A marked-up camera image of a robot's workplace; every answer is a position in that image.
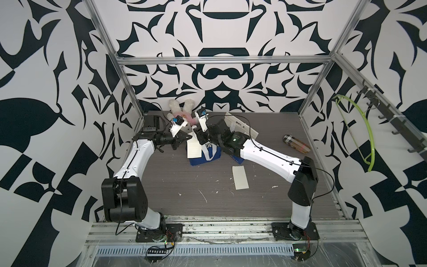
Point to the blue white paper bag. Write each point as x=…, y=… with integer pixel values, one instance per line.
x=210, y=152
x=237, y=125

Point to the dark wall hook rack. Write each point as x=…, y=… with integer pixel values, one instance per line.
x=401, y=123

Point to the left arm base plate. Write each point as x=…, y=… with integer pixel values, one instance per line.
x=167, y=232

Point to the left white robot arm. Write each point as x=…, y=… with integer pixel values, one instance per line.
x=123, y=195

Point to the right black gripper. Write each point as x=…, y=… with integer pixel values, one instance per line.
x=199, y=134

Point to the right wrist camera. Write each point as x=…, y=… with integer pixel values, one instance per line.
x=202, y=115

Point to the white plush bunny pink shirt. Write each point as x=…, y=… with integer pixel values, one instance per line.
x=185, y=111

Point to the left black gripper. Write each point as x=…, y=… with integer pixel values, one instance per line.
x=177, y=139

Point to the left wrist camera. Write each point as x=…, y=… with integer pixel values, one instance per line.
x=177, y=123

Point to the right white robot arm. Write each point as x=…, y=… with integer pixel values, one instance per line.
x=300, y=173

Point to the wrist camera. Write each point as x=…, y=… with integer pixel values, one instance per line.
x=177, y=123
x=202, y=115

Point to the green lit circuit board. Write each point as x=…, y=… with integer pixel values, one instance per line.
x=301, y=252

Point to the black usb hub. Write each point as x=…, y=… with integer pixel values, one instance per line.
x=154, y=253

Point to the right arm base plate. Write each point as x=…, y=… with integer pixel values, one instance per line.
x=290, y=232

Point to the white paper receipt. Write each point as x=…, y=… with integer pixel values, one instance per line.
x=240, y=179
x=194, y=148

